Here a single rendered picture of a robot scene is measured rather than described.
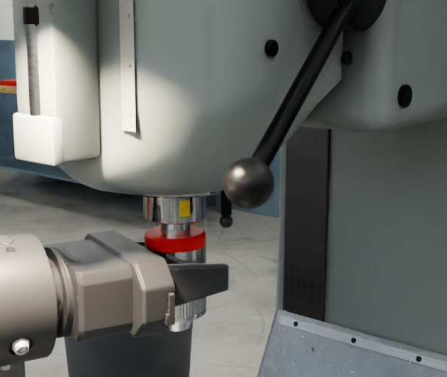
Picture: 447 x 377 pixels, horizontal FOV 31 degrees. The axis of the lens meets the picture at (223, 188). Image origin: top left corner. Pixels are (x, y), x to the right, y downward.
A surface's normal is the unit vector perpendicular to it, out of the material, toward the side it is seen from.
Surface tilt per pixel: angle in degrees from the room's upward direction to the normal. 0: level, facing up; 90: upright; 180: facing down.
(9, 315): 82
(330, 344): 63
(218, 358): 0
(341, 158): 90
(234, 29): 90
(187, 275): 90
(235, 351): 0
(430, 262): 90
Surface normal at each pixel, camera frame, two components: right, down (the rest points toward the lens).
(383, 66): 0.11, 0.21
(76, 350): -0.71, 0.21
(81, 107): 0.78, 0.14
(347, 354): -0.56, -0.29
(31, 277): 0.43, -0.40
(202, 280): 0.51, 0.18
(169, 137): 0.00, 0.51
